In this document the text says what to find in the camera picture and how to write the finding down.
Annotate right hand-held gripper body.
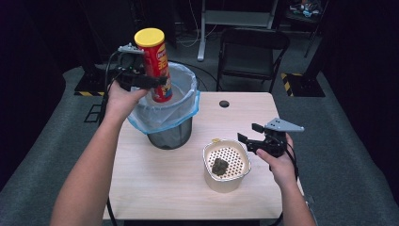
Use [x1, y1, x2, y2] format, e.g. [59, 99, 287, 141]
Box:
[247, 118, 305, 158]

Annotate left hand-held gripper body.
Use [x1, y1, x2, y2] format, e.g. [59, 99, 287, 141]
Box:
[114, 42, 149, 92]

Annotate red chip can yellow lid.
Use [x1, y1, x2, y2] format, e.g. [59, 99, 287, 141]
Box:
[134, 27, 173, 104]

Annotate wet tea leaves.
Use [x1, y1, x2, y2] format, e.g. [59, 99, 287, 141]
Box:
[211, 157, 230, 177]

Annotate translucent blue bin liner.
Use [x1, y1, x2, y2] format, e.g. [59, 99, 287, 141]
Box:
[126, 61, 201, 136]

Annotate beige strainer container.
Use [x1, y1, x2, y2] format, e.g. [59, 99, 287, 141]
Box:
[202, 139, 252, 194]

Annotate black mesh trash bin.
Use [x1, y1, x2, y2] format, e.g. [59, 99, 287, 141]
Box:
[147, 117, 193, 151]

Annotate person's right hand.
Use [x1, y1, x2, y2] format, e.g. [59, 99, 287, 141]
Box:
[256, 133, 297, 190]

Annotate person's left hand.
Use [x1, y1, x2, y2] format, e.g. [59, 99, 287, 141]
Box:
[104, 80, 149, 126]

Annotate dark cabinet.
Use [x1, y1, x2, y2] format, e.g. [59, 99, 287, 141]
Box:
[78, 0, 149, 73]

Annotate black folding chair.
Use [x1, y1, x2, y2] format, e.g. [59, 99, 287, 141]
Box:
[215, 27, 291, 93]

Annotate dark cart with clutter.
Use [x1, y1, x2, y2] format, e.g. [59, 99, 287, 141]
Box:
[285, 0, 330, 59]

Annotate right hand-held gripper cable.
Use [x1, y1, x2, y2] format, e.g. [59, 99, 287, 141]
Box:
[269, 146, 299, 226]

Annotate black yellow striped base plate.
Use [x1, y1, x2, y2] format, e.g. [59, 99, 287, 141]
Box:
[280, 73, 327, 98]
[73, 72, 109, 97]

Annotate black floor cable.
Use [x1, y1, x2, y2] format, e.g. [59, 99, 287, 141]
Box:
[168, 57, 220, 92]

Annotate white cables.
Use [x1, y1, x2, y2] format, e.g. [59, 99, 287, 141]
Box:
[166, 0, 218, 49]

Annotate white desk frame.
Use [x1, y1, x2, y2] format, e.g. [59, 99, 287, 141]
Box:
[197, 0, 279, 62]

